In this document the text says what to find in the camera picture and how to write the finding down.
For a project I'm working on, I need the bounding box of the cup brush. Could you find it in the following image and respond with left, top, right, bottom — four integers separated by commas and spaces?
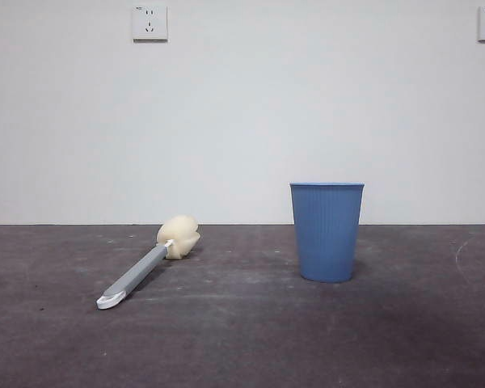
95, 215, 201, 311

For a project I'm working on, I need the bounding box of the blue ribbed plastic cup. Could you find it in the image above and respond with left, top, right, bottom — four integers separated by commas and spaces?
289, 181, 365, 284

